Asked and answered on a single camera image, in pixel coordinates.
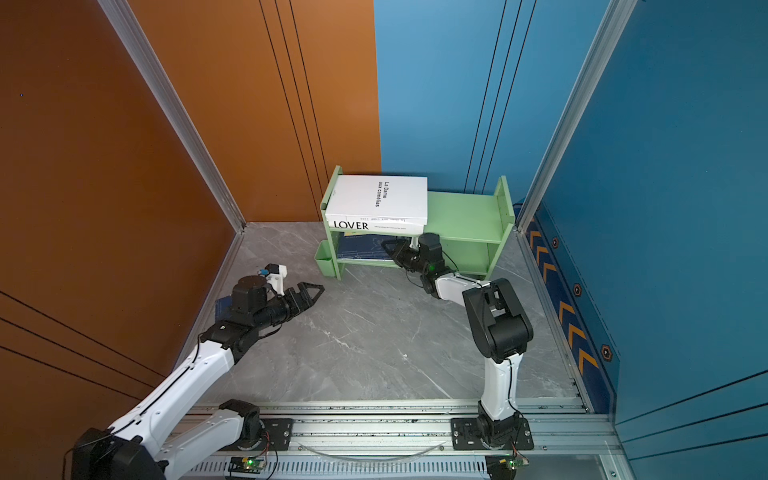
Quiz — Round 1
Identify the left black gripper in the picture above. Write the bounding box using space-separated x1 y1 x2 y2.
253 282 324 334

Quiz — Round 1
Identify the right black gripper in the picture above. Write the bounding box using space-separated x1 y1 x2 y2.
382 240 430 278

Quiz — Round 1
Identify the navy blue book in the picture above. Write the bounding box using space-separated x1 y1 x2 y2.
336 234 395 261

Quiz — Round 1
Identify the LOVER black white book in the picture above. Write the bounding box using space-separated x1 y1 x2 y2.
326 217 425 236

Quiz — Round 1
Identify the white book with brown pattern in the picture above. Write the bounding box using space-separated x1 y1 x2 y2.
325 175 428 225

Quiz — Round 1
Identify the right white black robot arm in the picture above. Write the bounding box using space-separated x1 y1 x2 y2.
382 233 534 451

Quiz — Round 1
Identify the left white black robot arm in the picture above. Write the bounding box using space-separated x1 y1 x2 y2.
61 264 325 479

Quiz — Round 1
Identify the small green pen holder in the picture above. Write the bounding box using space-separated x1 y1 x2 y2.
314 239 336 278

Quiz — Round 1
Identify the green wooden two-tier shelf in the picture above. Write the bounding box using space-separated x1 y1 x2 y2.
320 166 515 280

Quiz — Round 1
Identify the left green circuit board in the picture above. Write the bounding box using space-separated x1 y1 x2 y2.
226 456 268 478

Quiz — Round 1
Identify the right circuit board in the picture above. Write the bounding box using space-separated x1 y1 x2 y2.
485 456 530 480

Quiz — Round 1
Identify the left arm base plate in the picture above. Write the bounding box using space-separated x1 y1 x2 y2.
220 417 294 453

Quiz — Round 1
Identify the aluminium rail frame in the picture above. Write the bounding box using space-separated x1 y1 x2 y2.
171 399 633 479

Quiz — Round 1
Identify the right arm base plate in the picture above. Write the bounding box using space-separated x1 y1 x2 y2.
450 414 535 451

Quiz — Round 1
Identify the left aluminium corner post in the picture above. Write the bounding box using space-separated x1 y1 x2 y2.
98 0 246 234

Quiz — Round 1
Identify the aluminium corner post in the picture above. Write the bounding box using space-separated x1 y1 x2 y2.
516 0 638 234
98 0 246 234

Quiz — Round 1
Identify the right aluminium corner post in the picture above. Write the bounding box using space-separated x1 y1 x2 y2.
516 0 638 234

